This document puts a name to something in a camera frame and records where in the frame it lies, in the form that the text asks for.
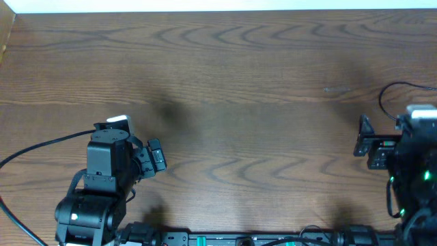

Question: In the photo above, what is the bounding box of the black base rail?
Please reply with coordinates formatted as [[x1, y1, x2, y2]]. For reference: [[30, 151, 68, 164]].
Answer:
[[115, 221, 400, 246]]

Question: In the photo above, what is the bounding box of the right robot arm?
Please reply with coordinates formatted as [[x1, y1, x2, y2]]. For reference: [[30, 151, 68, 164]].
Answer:
[[353, 114, 436, 245]]

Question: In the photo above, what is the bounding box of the black left camera cable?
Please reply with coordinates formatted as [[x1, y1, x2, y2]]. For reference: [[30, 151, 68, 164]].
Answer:
[[0, 128, 97, 246]]

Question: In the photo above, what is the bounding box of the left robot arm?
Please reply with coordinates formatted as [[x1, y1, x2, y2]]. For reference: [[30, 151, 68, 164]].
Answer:
[[55, 120, 167, 245]]

